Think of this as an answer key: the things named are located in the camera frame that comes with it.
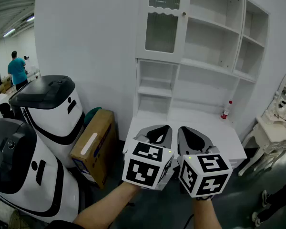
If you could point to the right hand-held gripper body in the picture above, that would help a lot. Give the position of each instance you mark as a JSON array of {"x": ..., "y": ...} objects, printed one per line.
[{"x": 205, "y": 175}]

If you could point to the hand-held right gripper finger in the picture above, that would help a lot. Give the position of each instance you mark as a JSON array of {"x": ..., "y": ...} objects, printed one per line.
[
  {"x": 207, "y": 142},
  {"x": 182, "y": 144}
]

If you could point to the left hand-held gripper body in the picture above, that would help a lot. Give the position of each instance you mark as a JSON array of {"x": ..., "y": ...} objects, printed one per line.
[{"x": 143, "y": 170}]

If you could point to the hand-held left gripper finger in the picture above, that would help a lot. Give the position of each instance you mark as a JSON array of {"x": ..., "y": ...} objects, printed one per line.
[
  {"x": 147, "y": 131},
  {"x": 169, "y": 137}
]

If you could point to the glass cabinet door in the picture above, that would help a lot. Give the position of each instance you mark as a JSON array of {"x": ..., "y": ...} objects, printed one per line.
[{"x": 162, "y": 56}]

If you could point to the person's left forearm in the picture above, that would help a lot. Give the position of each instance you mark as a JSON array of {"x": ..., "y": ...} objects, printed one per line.
[{"x": 105, "y": 206}]

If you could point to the person's right forearm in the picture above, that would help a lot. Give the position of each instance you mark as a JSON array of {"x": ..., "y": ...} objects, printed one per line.
[{"x": 206, "y": 213}]

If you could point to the white cabinet with shelves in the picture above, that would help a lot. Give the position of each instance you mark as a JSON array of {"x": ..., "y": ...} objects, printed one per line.
[{"x": 195, "y": 120}]

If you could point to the red-capped bottle with red label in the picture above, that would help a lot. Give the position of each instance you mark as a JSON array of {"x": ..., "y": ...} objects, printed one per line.
[{"x": 226, "y": 112}]

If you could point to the brown cardboard box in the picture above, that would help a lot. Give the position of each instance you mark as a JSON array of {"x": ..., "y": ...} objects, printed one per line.
[{"x": 95, "y": 151}]

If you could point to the dark green cushion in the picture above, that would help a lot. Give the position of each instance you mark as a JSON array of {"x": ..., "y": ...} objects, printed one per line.
[{"x": 90, "y": 114}]

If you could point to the white ornate dressing table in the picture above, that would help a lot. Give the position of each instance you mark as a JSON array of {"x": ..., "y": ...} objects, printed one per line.
[{"x": 269, "y": 132}]

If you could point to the person's white shoe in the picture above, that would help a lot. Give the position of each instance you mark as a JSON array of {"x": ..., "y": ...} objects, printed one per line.
[
  {"x": 256, "y": 219},
  {"x": 265, "y": 197}
]

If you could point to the person's black trouser leg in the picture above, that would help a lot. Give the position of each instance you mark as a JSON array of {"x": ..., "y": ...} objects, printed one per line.
[
  {"x": 276, "y": 211},
  {"x": 283, "y": 192}
]

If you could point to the white and black robot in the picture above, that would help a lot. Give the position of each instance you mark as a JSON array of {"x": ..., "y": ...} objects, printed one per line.
[
  {"x": 26, "y": 175},
  {"x": 54, "y": 120}
]

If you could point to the person's dark sleeve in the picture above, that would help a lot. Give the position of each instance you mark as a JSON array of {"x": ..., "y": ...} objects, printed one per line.
[{"x": 62, "y": 225}]

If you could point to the woven wicker basket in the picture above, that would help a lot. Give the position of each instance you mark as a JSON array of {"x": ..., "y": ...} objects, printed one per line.
[{"x": 14, "y": 219}]

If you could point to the ceiling strip light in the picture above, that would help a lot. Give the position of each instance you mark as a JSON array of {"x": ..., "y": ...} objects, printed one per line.
[
  {"x": 30, "y": 18},
  {"x": 9, "y": 32}
]

